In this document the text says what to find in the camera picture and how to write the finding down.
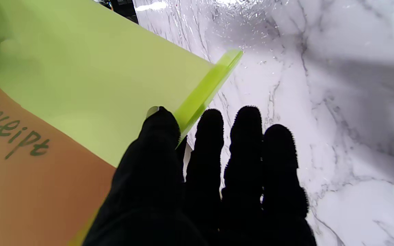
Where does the yellow-green translucent file folder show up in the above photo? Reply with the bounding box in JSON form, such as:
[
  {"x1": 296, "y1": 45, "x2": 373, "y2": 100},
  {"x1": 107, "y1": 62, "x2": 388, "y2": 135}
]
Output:
[{"x1": 0, "y1": 0, "x2": 215, "y2": 246}]

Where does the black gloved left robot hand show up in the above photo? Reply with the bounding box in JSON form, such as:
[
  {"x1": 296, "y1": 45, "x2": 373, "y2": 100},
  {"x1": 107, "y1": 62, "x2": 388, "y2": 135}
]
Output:
[{"x1": 82, "y1": 105, "x2": 317, "y2": 246}]

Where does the pink paper receipt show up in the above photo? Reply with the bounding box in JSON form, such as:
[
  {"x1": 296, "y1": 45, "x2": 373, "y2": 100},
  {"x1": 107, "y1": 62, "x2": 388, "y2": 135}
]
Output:
[{"x1": 0, "y1": 76, "x2": 116, "y2": 246}]

